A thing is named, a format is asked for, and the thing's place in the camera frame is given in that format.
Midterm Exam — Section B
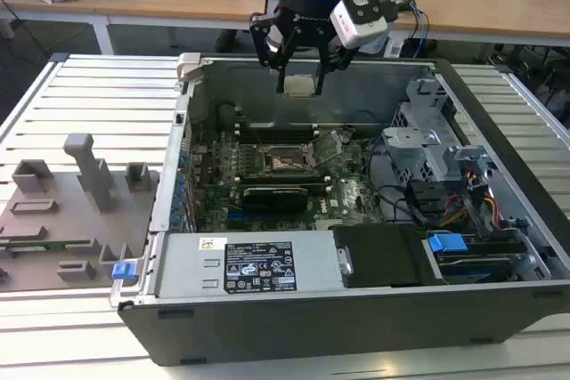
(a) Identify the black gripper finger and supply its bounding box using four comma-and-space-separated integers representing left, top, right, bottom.
313, 26, 356, 97
248, 10, 297, 95

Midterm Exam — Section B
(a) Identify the silver-topped CPU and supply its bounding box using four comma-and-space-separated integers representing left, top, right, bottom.
283, 73, 318, 99

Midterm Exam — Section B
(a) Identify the CPU socket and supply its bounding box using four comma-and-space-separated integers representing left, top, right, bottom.
263, 143, 322, 176

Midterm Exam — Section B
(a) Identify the blue expansion slot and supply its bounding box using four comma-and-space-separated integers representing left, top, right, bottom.
227, 209, 280, 222

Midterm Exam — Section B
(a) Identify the wooden desk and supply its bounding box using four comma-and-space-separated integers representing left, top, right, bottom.
0, 0, 570, 50

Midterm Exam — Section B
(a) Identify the metal drive cage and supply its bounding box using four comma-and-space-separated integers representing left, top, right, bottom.
381, 79, 455, 181

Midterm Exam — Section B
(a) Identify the green motherboard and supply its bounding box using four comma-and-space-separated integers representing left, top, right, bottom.
184, 124, 388, 235

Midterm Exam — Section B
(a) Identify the black graphics card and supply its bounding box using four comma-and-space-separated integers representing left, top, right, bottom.
242, 186, 309, 215

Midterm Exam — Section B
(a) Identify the black plastic shroud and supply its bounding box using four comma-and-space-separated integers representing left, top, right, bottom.
332, 224, 440, 288

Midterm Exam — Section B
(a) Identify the hard disk in blue carrier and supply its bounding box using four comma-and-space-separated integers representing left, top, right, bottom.
426, 231, 525, 284

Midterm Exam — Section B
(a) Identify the silver power supply unit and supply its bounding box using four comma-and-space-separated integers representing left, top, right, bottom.
155, 232, 346, 299

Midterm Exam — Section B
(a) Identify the grey parts rack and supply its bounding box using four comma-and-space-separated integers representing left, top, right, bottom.
0, 133, 160, 295

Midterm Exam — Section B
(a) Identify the blue case latch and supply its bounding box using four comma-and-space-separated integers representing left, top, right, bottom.
111, 263, 135, 282

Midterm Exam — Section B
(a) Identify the dark open PC case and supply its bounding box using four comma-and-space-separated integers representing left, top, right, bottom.
109, 53, 570, 368

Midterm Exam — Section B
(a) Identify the green RAM stick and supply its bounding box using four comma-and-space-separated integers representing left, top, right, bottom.
8, 239, 93, 253

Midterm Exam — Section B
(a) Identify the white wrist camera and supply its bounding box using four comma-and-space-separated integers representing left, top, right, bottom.
330, 0, 389, 50

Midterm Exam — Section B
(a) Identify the blue cable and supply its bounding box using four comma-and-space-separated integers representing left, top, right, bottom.
407, 0, 432, 60

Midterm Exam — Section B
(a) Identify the black cable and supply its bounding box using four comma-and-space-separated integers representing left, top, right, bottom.
371, 183, 428, 225

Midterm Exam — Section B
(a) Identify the grey plastic bracket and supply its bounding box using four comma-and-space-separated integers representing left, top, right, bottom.
443, 144, 498, 185

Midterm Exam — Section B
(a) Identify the yellow wire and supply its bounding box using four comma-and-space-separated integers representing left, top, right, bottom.
444, 206, 469, 226

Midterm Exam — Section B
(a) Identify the orange wire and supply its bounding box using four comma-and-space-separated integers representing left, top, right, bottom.
483, 188, 500, 219

